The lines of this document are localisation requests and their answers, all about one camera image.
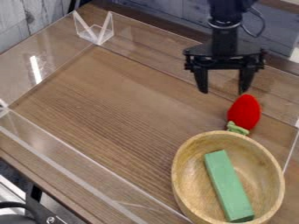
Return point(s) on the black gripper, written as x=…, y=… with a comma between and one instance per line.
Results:
x=225, y=53

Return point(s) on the green rectangular block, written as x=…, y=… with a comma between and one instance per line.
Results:
x=229, y=188

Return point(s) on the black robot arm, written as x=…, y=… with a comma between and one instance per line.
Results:
x=229, y=11

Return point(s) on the light wooden bowl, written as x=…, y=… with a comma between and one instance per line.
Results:
x=258, y=170

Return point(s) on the red plush strawberry toy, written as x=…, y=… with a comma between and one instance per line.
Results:
x=244, y=114

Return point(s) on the black metal table leg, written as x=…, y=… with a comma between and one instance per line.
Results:
x=43, y=215

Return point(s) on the clear acrylic corner bracket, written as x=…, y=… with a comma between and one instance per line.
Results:
x=97, y=34

